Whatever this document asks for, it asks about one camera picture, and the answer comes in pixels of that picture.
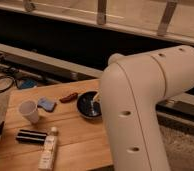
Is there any red-brown small tool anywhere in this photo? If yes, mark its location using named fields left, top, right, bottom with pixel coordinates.
left=59, top=92, right=78, bottom=103

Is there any white squeeze bottle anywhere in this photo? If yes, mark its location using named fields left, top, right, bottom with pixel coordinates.
left=38, top=127, right=58, bottom=171

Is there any blue sponge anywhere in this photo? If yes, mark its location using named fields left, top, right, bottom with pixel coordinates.
left=37, top=97, right=56, bottom=112

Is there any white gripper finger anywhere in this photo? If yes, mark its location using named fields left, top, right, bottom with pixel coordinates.
left=93, top=93, right=100, bottom=102

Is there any dark ceramic bowl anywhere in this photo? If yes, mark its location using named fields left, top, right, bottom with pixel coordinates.
left=77, top=91, right=101, bottom=119

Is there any black rectangular box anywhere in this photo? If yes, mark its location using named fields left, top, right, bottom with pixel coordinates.
left=15, top=129, right=48, bottom=144

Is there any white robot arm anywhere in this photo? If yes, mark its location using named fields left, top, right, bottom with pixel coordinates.
left=99, top=45, right=194, bottom=171

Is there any black coiled cable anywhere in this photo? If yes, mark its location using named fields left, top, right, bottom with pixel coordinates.
left=0, top=75, right=17, bottom=95

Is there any white paper cup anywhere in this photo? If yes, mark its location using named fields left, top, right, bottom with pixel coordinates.
left=18, top=100, right=40, bottom=124

